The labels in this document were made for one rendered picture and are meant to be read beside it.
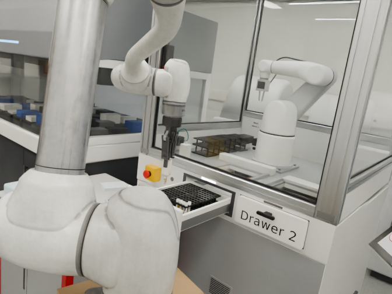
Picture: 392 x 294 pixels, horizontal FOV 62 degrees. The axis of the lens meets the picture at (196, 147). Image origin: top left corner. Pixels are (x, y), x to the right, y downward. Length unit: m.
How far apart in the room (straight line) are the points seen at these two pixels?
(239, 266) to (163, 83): 0.81
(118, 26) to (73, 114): 1.33
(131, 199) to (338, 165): 0.75
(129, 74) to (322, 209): 0.82
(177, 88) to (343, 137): 0.59
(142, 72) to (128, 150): 1.02
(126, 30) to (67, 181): 1.43
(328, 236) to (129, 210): 0.79
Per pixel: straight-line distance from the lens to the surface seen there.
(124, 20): 2.03
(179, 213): 1.13
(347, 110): 1.17
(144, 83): 1.22
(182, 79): 1.22
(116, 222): 0.66
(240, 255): 1.45
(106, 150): 2.05
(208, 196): 1.37
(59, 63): 0.74
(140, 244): 0.65
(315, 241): 1.28
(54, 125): 0.72
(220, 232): 1.48
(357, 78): 1.16
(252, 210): 1.33
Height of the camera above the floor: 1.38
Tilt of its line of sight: 12 degrees down
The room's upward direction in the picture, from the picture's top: 8 degrees clockwise
